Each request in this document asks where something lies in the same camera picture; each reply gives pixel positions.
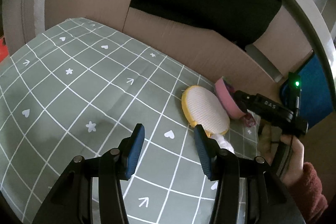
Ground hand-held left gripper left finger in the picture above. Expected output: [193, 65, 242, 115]
[31, 123, 146, 224]

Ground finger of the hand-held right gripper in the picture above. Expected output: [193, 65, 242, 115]
[233, 90, 254, 113]

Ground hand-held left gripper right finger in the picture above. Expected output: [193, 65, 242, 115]
[194, 124, 306, 224]

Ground pink sponge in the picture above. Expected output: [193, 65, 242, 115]
[215, 77, 246, 119]

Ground yellow sponge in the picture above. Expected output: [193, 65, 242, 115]
[181, 85, 230, 136]

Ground person's right forearm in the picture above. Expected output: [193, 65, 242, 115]
[287, 162, 328, 223]

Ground person's right hand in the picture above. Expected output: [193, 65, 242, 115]
[259, 124, 305, 188]

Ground pink patterned wrapper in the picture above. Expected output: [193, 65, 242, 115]
[226, 84, 256, 127]

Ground white tissue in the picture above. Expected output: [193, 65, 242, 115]
[210, 132, 234, 153]

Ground green grid tablecloth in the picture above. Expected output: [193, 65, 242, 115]
[0, 17, 263, 224]

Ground brown cardboard box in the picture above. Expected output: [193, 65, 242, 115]
[45, 0, 336, 132]

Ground white table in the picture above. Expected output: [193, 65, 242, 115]
[231, 0, 336, 75]

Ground red box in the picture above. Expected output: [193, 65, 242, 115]
[0, 36, 8, 56]

